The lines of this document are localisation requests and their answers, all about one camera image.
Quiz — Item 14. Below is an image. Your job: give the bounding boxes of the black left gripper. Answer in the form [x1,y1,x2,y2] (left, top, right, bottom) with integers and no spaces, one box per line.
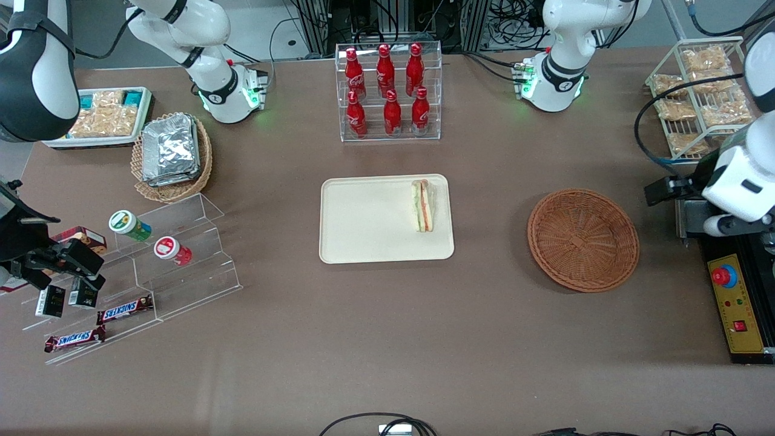
[644,144,728,207]

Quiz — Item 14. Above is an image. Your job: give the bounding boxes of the triangular sandwich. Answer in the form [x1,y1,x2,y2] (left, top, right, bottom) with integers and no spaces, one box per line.
[411,179,437,233]

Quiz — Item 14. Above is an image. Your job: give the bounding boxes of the round brown wicker basket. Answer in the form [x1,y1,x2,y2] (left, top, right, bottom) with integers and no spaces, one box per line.
[527,188,641,294]

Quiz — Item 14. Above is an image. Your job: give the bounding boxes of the oval tan wicker basket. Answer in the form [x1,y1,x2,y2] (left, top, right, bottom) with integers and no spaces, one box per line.
[131,112,214,203]

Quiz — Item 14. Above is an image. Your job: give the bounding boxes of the white rectangular snack tray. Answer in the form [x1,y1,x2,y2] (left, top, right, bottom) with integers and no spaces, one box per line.
[42,87,155,150]

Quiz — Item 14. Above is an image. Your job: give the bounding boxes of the cream plastic serving tray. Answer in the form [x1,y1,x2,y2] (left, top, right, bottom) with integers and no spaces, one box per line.
[319,174,455,265]

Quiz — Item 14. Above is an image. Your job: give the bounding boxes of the small black box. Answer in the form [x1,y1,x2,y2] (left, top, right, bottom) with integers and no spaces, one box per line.
[68,279,99,309]
[35,285,66,319]

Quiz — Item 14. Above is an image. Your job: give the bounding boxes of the grey metal box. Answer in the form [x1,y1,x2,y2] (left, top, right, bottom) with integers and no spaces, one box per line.
[675,199,713,240]

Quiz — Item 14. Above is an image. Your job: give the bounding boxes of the brown red chocolate box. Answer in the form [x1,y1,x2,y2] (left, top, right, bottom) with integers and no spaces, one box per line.
[51,226,108,255]

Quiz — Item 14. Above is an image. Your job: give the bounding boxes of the brown Snickers bar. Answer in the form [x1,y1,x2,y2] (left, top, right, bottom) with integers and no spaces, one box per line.
[44,326,107,354]
[97,295,154,326]

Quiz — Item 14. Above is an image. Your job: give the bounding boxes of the green snack cup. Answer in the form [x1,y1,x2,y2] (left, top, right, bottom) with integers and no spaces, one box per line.
[109,210,152,243]

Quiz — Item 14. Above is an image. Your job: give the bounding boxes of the red snack cup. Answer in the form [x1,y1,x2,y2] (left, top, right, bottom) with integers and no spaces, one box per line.
[153,236,193,267]

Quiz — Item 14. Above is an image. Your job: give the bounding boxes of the clear acrylic stepped stand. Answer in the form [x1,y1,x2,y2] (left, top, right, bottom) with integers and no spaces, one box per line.
[21,193,244,367]

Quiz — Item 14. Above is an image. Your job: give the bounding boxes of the black yellow control box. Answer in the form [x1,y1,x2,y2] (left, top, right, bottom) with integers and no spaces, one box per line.
[696,233,775,365]

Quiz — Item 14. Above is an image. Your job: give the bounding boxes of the silver foil pack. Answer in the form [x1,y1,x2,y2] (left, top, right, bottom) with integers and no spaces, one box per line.
[147,170,202,188]
[142,115,200,180]

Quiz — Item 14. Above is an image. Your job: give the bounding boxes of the red cola bottle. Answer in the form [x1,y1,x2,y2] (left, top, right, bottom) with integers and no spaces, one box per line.
[384,90,402,137]
[377,44,395,99]
[406,42,424,97]
[412,87,430,136]
[346,91,368,139]
[345,48,367,101]

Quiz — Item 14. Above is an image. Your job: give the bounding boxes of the clear acrylic bottle rack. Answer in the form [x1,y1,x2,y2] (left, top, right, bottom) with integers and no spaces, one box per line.
[335,41,443,143]

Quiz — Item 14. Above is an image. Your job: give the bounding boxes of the white wire rack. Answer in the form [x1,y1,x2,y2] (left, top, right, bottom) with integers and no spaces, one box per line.
[645,36,757,165]

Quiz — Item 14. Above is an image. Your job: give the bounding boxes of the black left base cables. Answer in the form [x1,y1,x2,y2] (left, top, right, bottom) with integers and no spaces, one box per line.
[463,50,525,83]

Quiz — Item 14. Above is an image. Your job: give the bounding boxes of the black cable bundle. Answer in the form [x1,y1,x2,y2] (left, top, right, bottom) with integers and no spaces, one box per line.
[484,0,553,50]

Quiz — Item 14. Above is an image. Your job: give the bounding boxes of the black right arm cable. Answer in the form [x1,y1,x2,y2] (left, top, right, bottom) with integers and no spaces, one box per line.
[74,8,143,60]

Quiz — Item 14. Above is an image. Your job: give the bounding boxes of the black thin cables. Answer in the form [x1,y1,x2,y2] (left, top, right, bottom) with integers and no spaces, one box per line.
[533,423,737,436]

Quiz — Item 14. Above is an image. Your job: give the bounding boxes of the aluminium frame with equipment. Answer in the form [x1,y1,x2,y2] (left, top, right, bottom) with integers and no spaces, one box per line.
[291,0,492,56]

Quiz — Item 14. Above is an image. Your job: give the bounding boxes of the black cable loop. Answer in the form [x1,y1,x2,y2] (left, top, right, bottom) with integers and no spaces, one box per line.
[318,412,438,436]

